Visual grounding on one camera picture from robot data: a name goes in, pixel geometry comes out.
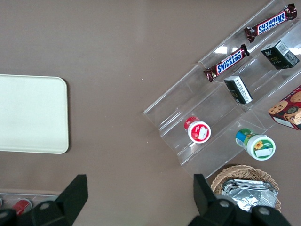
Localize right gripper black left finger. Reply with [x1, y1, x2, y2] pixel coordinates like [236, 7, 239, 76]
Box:
[31, 174, 89, 226]

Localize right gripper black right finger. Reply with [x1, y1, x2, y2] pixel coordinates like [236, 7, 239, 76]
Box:
[188, 173, 236, 226]

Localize light wicker basket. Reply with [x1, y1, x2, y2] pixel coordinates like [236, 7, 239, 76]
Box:
[210, 164, 282, 214]

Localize cream rectangular plastic tray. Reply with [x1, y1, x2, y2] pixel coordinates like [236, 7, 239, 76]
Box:
[0, 74, 69, 155]

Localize clear acrylic bottle rack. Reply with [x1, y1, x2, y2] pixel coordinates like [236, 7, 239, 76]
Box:
[0, 192, 61, 214]

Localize silver foil wrapped pack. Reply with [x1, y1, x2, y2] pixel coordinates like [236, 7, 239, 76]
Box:
[231, 187, 279, 212]
[221, 178, 265, 195]

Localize red drink bottle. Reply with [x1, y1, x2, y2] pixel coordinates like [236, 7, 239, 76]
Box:
[11, 199, 32, 216]

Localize red lidded snack jar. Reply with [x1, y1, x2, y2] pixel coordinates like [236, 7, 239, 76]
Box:
[183, 116, 212, 144]

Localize green sunflower snack jar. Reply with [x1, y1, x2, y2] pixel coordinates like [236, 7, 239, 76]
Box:
[235, 128, 277, 161]

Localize clear acrylic stepped display stand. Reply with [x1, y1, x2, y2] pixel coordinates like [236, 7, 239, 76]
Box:
[198, 0, 301, 132]
[143, 60, 276, 179]

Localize small black carton box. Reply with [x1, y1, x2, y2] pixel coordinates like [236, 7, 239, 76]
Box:
[223, 75, 254, 105]

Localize red chocolate chip cookie box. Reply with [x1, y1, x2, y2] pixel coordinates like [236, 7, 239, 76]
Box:
[268, 84, 301, 131]

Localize Snickers chocolate bar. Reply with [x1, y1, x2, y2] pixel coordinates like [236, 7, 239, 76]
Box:
[203, 44, 250, 82]
[244, 3, 298, 43]

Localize large black carton box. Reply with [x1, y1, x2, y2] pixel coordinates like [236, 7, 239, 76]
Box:
[260, 40, 301, 70]

